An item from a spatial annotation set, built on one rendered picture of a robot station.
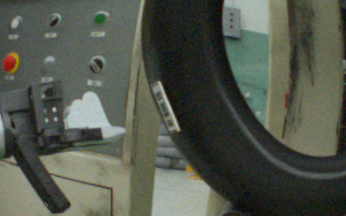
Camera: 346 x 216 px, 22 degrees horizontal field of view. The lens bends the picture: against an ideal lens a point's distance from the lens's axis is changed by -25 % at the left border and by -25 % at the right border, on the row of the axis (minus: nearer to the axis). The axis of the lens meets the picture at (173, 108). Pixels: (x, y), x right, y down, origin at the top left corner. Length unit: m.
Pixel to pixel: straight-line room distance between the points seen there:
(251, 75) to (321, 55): 8.84
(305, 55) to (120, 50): 0.56
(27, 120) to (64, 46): 0.96
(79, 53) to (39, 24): 0.14
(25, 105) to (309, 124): 0.65
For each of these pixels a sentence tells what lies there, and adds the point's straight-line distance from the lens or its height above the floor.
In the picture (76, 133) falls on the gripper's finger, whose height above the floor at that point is 1.02.
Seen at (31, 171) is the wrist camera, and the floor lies 0.96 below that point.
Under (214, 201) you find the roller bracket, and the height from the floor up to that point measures 0.89.
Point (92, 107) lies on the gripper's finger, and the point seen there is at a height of 1.05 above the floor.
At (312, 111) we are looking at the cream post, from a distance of 1.74.
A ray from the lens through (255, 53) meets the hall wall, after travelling 10.56.
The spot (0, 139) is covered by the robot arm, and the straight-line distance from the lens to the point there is 1.20.
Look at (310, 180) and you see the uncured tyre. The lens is 1.36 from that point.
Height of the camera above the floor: 1.12
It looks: 3 degrees down
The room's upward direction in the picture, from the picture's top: 6 degrees clockwise
